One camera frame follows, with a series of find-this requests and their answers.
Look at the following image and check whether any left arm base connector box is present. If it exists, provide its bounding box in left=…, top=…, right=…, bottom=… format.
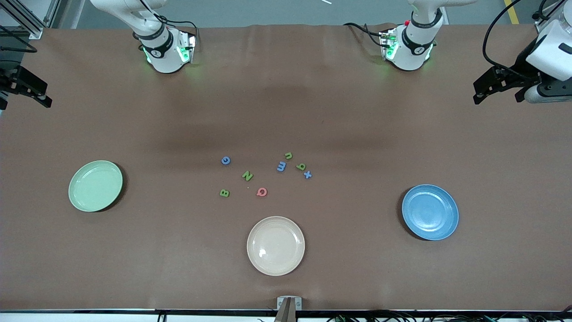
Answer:
left=379, top=28, right=399, bottom=61

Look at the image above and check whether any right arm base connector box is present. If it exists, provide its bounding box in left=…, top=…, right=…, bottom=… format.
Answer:
left=177, top=30, right=198, bottom=64

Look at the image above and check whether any green plate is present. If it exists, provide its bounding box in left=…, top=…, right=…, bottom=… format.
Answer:
left=68, top=160, right=123, bottom=212

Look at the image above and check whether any blue plate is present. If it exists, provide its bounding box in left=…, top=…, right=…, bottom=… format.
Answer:
left=401, top=184, right=459, bottom=241

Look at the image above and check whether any brown table cover mat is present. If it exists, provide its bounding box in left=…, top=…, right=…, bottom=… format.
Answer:
left=0, top=23, right=572, bottom=310

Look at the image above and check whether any beige plate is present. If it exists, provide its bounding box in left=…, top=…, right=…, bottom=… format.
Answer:
left=247, top=216, right=306, bottom=276

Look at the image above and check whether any left arm wrist camera bar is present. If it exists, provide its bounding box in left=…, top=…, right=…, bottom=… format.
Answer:
left=524, top=83, right=572, bottom=104

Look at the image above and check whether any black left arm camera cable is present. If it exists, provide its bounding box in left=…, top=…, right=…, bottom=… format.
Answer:
left=483, top=0, right=564, bottom=81

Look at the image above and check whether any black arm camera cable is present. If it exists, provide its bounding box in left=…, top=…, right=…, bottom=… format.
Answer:
left=0, top=26, right=37, bottom=53
left=483, top=0, right=564, bottom=81

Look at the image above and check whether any aluminium frame profile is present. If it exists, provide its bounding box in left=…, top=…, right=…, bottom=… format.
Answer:
left=532, top=9, right=561, bottom=25
left=0, top=0, right=61, bottom=40

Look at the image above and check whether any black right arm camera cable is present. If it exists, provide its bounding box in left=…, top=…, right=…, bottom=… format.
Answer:
left=0, top=26, right=37, bottom=53

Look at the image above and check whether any black left arm base cable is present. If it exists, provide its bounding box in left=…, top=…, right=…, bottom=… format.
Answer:
left=343, top=22, right=386, bottom=47

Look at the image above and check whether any black arm base cable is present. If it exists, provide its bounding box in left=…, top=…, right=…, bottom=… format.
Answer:
left=154, top=16, right=199, bottom=38
left=343, top=22, right=386, bottom=47

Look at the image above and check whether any black right arm base cable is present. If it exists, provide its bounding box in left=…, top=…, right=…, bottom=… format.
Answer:
left=154, top=16, right=199, bottom=38

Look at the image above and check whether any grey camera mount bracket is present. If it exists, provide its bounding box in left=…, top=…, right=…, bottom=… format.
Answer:
left=275, top=296, right=303, bottom=322

